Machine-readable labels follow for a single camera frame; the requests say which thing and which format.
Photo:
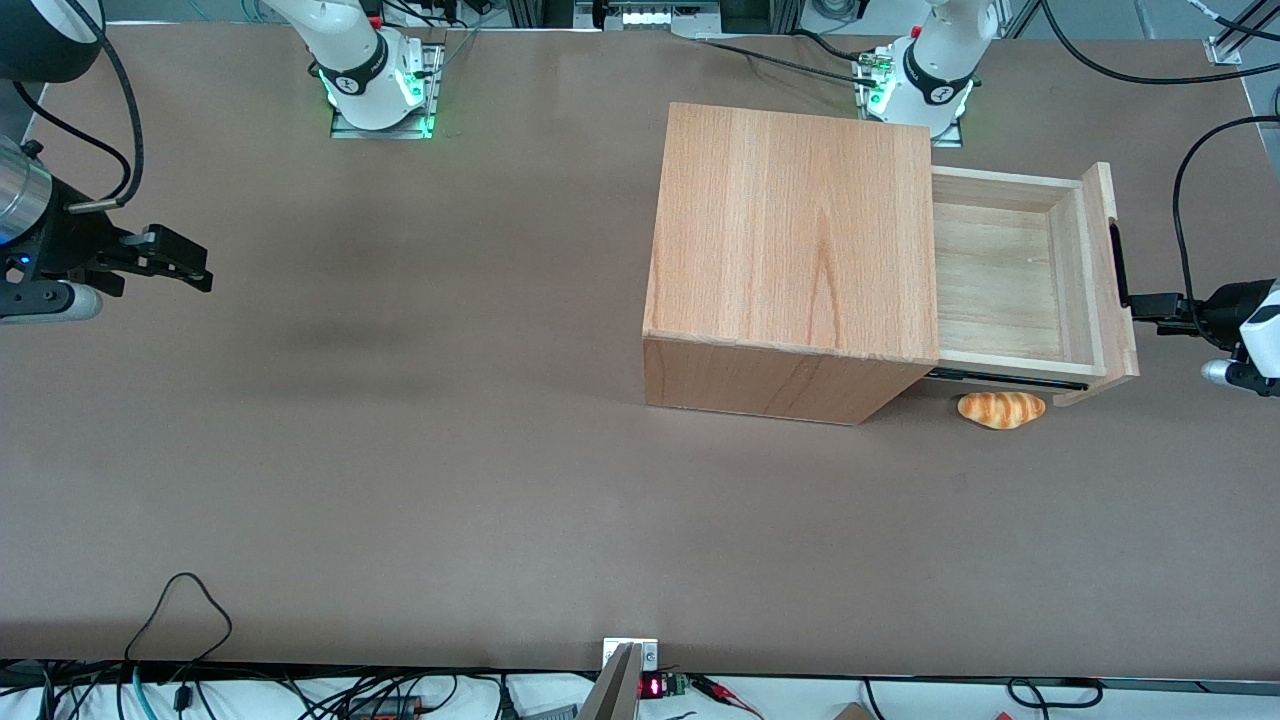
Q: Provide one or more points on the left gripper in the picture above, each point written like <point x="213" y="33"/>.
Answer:
<point x="1221" y="305"/>

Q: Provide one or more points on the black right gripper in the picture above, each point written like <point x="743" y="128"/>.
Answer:
<point x="66" y="248"/>

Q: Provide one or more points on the light wooden drawer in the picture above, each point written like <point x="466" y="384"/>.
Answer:
<point x="1000" y="290"/>

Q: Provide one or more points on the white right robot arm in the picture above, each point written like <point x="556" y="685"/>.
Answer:
<point x="345" y="40"/>

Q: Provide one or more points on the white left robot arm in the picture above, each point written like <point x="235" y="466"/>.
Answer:
<point x="935" y="60"/>

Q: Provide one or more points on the light wooden drawer cabinet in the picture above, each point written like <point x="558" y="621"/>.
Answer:
<point x="790" y="230"/>

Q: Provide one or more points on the striped orange bread roll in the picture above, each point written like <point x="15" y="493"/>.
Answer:
<point x="1000" y="408"/>

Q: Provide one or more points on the brown cardboard piece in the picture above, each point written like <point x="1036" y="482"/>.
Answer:
<point x="852" y="712"/>

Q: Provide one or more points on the white lit device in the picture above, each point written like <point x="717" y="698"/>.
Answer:
<point x="655" y="15"/>

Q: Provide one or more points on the grey slanted beam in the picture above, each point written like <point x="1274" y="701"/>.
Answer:
<point x="612" y="695"/>

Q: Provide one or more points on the red digit display module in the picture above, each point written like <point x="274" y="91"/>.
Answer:
<point x="652" y="687"/>

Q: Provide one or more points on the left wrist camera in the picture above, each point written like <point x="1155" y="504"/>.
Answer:
<point x="1255" y="382"/>

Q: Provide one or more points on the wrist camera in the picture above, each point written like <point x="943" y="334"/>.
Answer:
<point x="1255" y="382"/>
<point x="50" y="302"/>

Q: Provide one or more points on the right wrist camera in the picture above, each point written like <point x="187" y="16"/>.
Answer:
<point x="50" y="302"/>

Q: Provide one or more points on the black drawer slide rail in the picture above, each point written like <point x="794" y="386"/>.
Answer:
<point x="1000" y="378"/>

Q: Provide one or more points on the aluminium profile with bracket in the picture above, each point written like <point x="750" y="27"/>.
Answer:
<point x="1225" y="48"/>

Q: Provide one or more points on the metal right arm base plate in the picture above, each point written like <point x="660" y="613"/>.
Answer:
<point x="432" y="90"/>

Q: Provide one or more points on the aluminium frame profile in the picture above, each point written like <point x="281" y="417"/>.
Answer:
<point x="550" y="12"/>

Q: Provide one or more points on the silver mounting bracket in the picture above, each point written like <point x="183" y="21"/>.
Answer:
<point x="650" y="655"/>

